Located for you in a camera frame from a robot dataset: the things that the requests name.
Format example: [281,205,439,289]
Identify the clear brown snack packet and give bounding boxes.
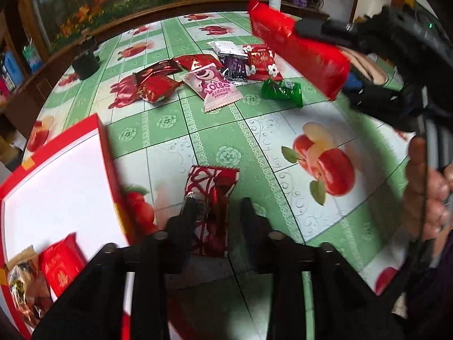
[6,246,54,328]

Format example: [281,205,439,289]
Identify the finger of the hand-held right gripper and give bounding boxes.
[341,73,418,131]
[295,18,358,48]

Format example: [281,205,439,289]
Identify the red white flower snack packet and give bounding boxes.
[242,43,285,82]

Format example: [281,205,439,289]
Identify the blue jug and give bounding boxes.
[3,51,23,86]

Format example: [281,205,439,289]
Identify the red gift box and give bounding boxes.
[0,113,156,340]

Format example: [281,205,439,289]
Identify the pink bear snack packet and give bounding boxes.
[181,63,243,114]

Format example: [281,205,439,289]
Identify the dark brown snack packet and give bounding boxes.
[133,59,183,85]

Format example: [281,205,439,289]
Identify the green fruit print tablecloth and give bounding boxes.
[21,9,422,340]

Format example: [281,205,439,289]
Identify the person's right hand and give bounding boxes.
[404,136,453,241]

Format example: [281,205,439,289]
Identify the red white patterned snack packet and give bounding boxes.
[184,165,240,258]

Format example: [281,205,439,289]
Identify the glossy red snack packet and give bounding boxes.
[175,55,224,77]
[136,76,185,104]

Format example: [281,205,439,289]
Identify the dark purple snack packet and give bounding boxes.
[217,52,248,86]

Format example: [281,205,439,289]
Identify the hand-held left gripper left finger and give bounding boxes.
[31,196,202,340]

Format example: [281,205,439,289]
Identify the long red snack packet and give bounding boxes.
[248,0,351,101]

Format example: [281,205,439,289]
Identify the black cylinder container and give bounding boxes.
[71,37,101,81]

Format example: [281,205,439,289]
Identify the person's right forearm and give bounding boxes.
[403,234,453,340]

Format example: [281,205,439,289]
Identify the white heart print snack packet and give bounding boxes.
[207,40,246,57]

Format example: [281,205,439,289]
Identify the red gold print snack packet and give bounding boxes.
[38,233,87,299]

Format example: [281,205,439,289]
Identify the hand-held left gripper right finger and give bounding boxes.
[240,197,404,340]

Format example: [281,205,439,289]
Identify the green snack packet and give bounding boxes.
[261,79,304,108]

